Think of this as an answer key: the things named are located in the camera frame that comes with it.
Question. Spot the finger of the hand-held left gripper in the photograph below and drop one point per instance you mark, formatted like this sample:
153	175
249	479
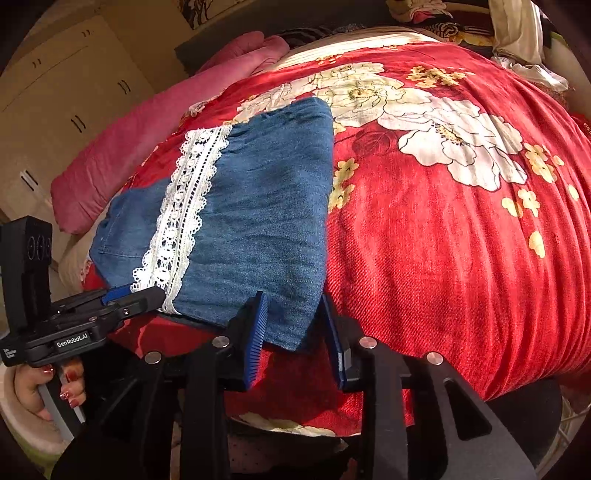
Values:
117	294
143	302

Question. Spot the grey bed headboard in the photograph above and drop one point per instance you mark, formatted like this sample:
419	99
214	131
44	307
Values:
203	50

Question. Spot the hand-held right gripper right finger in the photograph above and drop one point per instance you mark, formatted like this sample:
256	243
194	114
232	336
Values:
334	344

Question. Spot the red floral blanket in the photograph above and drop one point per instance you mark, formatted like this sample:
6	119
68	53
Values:
438	277

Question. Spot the blue denim pants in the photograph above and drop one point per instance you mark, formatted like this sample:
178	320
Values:
258	207

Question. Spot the floral bag with white cloth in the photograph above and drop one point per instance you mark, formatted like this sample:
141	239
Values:
535	76

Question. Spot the stack of folded clothes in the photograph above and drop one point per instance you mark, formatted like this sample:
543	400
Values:
429	16

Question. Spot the cream curtain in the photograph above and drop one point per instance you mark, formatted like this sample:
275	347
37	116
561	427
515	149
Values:
521	27

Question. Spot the pink quilt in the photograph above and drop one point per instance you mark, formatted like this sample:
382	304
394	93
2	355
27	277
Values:
138	138

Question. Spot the person's left hand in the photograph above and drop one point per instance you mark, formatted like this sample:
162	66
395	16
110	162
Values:
27	392

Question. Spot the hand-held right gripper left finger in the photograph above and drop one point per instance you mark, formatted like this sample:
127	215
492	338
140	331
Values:
258	332

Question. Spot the cream wardrobe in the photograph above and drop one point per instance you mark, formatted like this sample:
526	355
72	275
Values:
69	92

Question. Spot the dark tree wall painting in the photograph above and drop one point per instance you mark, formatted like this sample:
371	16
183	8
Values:
207	8

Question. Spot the striped pillow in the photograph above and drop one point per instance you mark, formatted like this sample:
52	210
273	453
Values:
309	34

